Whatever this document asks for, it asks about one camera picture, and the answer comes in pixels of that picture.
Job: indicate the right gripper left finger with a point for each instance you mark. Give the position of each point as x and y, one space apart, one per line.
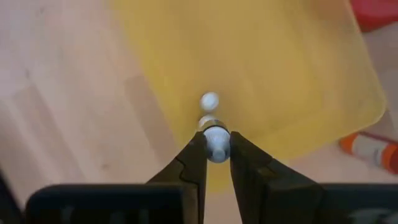
174 199

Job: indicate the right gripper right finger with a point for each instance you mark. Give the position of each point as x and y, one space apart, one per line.
273 199

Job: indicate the orange food coloring bottle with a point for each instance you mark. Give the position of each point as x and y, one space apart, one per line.
370 151

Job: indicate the yellow translucent plastic bin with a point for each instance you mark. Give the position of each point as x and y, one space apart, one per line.
264 62

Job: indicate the red desk lamp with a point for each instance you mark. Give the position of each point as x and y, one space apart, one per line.
376 12

